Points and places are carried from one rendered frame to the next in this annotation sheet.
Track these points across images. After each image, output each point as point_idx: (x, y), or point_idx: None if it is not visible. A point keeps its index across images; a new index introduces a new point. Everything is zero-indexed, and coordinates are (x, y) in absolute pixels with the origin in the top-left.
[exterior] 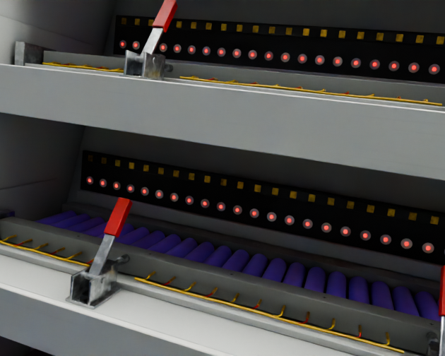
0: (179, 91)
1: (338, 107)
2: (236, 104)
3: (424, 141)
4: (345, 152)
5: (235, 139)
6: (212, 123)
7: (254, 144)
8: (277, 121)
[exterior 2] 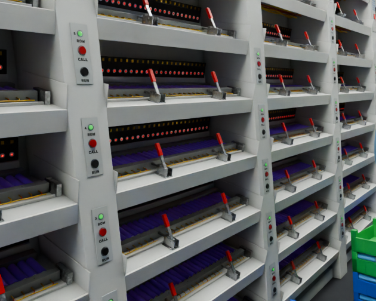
0: (176, 105)
1: (206, 103)
2: (188, 106)
3: (217, 107)
4: (206, 113)
5: (188, 116)
6: (183, 113)
7: (191, 116)
8: (196, 109)
